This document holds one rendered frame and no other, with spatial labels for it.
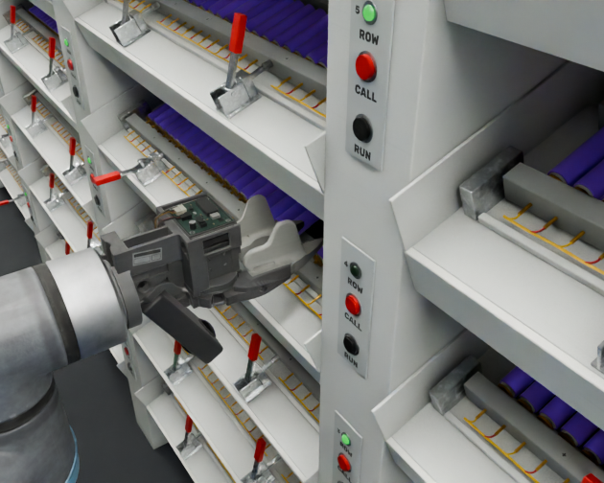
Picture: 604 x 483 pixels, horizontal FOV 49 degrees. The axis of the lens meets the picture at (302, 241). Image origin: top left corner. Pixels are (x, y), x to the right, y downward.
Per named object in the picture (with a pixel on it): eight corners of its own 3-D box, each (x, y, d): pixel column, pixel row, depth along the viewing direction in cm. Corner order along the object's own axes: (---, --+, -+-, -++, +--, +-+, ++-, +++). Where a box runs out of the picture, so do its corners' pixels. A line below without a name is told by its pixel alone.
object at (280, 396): (328, 516, 78) (291, 464, 69) (127, 264, 120) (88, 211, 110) (453, 403, 83) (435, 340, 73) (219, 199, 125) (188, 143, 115)
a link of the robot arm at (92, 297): (88, 379, 57) (57, 317, 64) (142, 357, 60) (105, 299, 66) (65, 299, 52) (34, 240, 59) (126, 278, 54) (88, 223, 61)
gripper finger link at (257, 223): (303, 186, 69) (229, 218, 64) (304, 234, 72) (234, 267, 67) (284, 174, 71) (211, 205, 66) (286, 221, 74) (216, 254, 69)
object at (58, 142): (108, 241, 126) (69, 188, 117) (20, 129, 168) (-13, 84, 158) (196, 179, 131) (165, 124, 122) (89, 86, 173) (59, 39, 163)
